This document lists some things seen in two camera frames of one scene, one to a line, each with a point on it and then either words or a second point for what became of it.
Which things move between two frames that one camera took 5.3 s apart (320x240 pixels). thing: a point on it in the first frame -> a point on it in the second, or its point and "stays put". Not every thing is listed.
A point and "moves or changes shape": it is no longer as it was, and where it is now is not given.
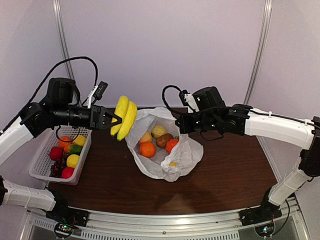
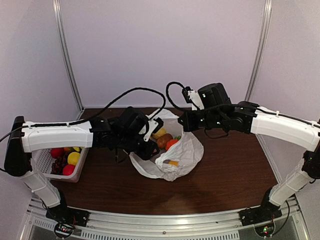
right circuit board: [265, 230] stays put
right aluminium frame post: [266, 21] stays put
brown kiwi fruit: [162, 139] stays put
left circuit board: [63, 230] stays put
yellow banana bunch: [125, 115] moves or changes shape
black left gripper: [95, 118] -> [146, 153]
